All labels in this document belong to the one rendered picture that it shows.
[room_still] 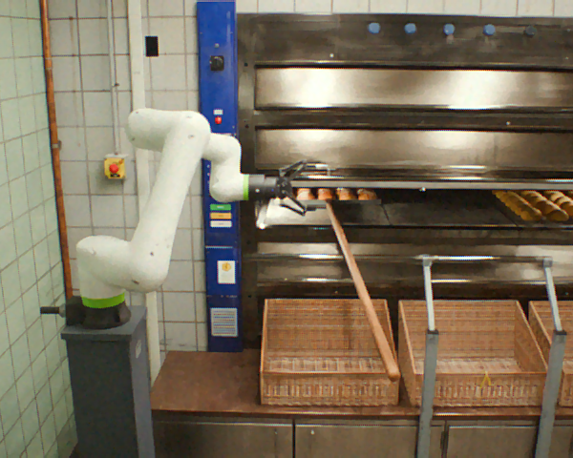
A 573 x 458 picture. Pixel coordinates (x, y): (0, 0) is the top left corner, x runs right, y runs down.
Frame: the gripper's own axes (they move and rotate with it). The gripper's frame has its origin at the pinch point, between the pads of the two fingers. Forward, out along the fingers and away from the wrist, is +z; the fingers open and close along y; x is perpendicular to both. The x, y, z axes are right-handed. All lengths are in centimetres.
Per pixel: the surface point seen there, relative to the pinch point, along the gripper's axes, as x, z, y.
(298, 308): -50, -9, 67
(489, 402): -5, 68, 88
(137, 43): -55, -77, -50
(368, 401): -6, 20, 88
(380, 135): -57, 26, -11
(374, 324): 53, 13, 28
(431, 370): 6, 41, 68
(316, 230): -55, -1, 32
